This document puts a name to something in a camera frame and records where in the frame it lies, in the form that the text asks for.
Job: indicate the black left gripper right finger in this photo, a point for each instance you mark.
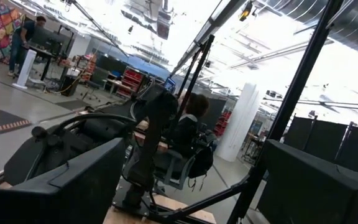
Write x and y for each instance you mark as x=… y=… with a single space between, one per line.
x=315 y=193

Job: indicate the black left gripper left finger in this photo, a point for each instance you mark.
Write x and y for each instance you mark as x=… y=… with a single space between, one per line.
x=57 y=199

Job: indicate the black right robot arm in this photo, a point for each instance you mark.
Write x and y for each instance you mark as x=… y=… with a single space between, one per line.
x=154 y=140

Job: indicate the dark floor mat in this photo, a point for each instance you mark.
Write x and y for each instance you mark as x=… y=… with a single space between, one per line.
x=73 y=104

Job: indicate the black bin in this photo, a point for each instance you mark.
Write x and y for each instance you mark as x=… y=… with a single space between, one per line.
x=69 y=85

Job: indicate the white tower appliance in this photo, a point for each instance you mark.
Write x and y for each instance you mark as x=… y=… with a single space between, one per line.
x=26 y=68

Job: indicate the black office chair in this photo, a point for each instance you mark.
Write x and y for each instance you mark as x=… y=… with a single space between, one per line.
x=93 y=82

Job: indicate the white round column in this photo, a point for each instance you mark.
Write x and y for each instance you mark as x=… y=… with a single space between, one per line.
x=238 y=124

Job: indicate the black desk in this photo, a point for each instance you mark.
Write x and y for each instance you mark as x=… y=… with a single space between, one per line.
x=47 y=49

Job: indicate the person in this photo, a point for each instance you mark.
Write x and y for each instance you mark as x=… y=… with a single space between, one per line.
x=185 y=130
x=20 y=46

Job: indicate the red storage bin rack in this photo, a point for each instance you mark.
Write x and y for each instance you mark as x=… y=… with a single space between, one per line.
x=224 y=123
x=130 y=81

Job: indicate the grey chair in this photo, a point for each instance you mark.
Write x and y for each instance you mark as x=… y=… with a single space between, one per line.
x=172 y=174

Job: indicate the black backpack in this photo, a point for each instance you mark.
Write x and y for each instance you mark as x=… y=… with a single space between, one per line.
x=202 y=161

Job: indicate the colourful patterned quilt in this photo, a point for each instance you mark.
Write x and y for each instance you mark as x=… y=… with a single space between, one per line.
x=2 y=37

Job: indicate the blue screen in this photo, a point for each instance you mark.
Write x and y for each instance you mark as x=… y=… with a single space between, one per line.
x=170 y=84

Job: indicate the yellow ceiling spotlight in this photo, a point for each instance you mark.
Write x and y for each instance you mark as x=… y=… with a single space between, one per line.
x=246 y=11

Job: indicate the black aluminium table frame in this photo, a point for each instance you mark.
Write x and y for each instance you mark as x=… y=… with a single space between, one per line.
x=292 y=93

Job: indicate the silver ventilation duct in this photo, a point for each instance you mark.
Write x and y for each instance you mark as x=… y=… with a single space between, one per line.
x=346 y=18

